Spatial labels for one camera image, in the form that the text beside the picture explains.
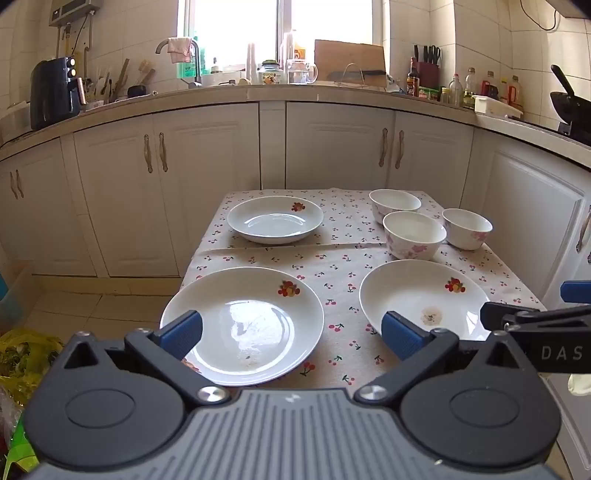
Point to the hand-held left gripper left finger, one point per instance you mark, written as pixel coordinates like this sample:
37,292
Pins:
182,333

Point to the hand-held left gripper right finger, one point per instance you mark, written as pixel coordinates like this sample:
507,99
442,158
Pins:
401,339

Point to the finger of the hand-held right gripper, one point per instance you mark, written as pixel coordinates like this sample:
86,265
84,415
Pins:
545,318
577,291

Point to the stained white fruit-print plate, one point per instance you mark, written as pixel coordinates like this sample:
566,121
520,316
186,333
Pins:
425,290

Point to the small white pink-floral bowl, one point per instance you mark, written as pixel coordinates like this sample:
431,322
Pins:
466,228

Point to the person's right hand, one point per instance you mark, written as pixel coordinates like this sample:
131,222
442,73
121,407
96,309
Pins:
581,385

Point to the cherry-print tablecloth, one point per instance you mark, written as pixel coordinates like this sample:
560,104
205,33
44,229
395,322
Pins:
341,263

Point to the yellow plastic bag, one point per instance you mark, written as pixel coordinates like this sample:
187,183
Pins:
27,350

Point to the black gas stove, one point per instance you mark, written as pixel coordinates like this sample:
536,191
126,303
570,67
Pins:
575,130

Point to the black wok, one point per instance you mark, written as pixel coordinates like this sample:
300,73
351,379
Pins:
570,106

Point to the green packet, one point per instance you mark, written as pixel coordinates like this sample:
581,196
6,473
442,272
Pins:
21,447

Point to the white plastic container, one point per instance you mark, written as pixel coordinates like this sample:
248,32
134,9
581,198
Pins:
496,107

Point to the cooking oil bottle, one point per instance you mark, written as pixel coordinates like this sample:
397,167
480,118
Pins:
515,94

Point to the red seasoning bottle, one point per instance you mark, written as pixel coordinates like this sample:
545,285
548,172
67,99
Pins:
487,88

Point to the tall clear bottle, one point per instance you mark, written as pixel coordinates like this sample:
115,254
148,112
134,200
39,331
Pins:
470,87

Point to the clear glass bottle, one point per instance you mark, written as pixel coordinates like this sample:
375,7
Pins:
456,92

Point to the green label jar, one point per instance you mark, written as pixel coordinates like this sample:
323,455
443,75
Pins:
427,93

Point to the dark sauce bottle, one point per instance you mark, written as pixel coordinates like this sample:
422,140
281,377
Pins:
412,78

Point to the dark red knife block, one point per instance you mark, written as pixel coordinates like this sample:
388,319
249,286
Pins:
429,74

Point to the wooden brush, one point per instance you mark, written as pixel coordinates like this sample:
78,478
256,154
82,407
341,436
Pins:
145,70

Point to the wooden spatula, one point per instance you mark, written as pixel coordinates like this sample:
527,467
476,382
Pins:
122,74

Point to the metal kitchen faucet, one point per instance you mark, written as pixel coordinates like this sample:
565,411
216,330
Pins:
197,60

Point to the printed glass jar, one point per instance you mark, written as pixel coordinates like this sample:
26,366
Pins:
270,74

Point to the black air fryer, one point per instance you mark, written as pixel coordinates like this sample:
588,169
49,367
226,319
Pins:
51,92

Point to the pink cloth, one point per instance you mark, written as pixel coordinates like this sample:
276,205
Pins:
180,50

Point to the range hood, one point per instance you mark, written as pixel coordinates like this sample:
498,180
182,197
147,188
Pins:
570,7

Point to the glass pitcher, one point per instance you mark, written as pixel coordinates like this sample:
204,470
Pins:
301,71

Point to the wooden cutting board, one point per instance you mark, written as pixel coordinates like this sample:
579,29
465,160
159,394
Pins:
351,55

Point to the kitchen window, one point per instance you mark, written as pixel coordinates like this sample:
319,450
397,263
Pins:
240,27

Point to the white wall water heater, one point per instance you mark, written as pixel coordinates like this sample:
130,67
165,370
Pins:
74,10

